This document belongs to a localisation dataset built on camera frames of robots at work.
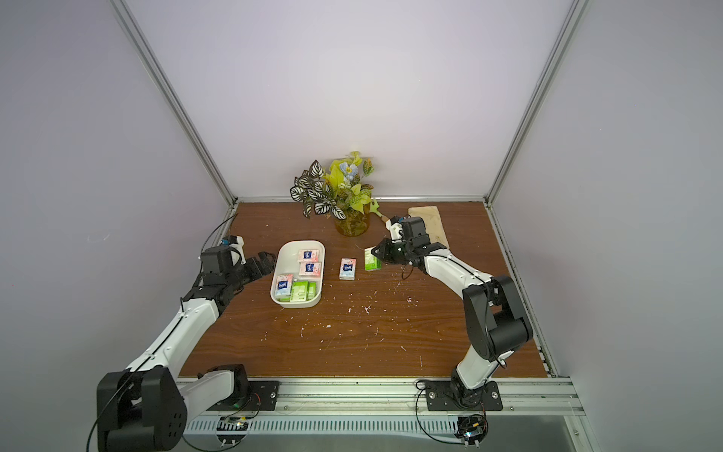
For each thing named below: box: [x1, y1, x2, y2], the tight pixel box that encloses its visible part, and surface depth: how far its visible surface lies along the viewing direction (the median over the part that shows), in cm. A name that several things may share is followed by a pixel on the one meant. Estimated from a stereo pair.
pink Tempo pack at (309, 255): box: [299, 249, 320, 263], surface depth 102 cm
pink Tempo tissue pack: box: [338, 258, 357, 281], surface depth 97 cm
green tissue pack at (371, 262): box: [364, 245, 383, 272], surface depth 89 cm
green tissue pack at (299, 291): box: [289, 280, 310, 303], surface depth 89 cm
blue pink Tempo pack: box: [274, 274, 294, 298], surface depth 91 cm
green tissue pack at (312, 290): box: [306, 281, 318, 302], surface depth 92 cm
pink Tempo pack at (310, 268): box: [298, 261, 322, 276], surface depth 97 cm
